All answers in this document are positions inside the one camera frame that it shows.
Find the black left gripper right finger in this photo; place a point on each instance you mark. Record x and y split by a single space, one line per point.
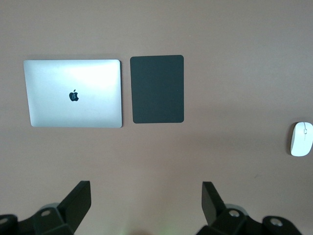
214 208

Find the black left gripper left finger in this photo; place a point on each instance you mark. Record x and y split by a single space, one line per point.
75 203

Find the white computer mouse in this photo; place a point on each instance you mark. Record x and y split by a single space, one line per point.
302 142

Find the black mouse pad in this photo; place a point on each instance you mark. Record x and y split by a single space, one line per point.
157 89

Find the silver closed laptop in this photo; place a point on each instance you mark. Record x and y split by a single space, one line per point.
73 80

